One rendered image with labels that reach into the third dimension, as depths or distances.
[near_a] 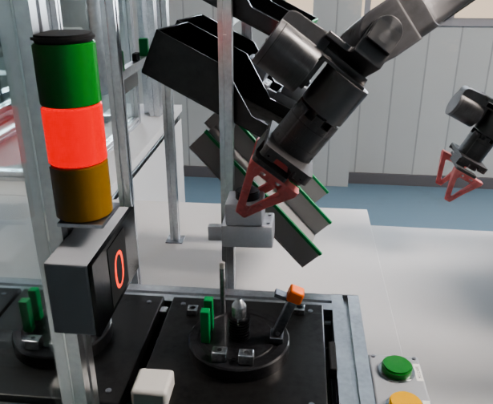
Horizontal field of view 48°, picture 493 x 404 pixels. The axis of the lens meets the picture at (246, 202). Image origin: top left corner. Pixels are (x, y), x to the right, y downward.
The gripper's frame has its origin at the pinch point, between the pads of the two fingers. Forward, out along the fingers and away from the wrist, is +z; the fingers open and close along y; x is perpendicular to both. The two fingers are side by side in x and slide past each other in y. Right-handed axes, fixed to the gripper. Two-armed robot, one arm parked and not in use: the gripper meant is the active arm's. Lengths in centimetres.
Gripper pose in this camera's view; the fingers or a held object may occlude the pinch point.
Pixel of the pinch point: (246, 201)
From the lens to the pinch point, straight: 69.6
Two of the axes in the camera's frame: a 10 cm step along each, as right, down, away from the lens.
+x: 8.0, 5.8, 1.6
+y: -1.1, 4.0, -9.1
